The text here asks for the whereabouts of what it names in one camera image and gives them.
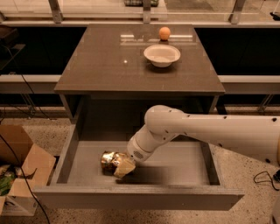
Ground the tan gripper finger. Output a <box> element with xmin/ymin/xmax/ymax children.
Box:
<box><xmin>113</xmin><ymin>153</ymin><xmax>136</xmax><ymax>179</ymax></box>

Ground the crushed shiny orange can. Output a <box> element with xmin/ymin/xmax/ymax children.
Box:
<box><xmin>101</xmin><ymin>150</ymin><xmax>125</xmax><ymax>173</ymax></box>

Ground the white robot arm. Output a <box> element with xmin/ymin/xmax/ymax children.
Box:
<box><xmin>115</xmin><ymin>105</ymin><xmax>280</xmax><ymax>178</ymax></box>

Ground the open grey top drawer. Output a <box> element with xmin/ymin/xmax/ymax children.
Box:
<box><xmin>32</xmin><ymin>97</ymin><xmax>245</xmax><ymax>212</ymax></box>

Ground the grey cabinet with counter top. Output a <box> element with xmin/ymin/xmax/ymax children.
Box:
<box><xmin>54</xmin><ymin>24</ymin><xmax>225</xmax><ymax>118</ymax></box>

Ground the open cardboard box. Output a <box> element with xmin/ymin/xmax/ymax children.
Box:
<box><xmin>0</xmin><ymin>125</ymin><xmax>55</xmax><ymax>216</ymax></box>

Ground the white bowl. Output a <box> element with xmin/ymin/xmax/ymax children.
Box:
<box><xmin>143</xmin><ymin>45</ymin><xmax>181</xmax><ymax>67</ymax></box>

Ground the orange fruit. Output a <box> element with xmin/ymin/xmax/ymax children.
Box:
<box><xmin>159</xmin><ymin>27</ymin><xmax>171</xmax><ymax>41</ymax></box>

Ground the black cable on right floor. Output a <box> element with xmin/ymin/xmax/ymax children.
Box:
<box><xmin>252</xmin><ymin>169</ymin><xmax>280</xmax><ymax>192</ymax></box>

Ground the metal window frame rail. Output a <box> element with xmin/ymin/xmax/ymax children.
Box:
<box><xmin>0</xmin><ymin>0</ymin><xmax>280</xmax><ymax>27</ymax></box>

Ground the black cable on left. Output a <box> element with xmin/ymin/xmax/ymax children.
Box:
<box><xmin>0</xmin><ymin>43</ymin><xmax>52</xmax><ymax>224</ymax></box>

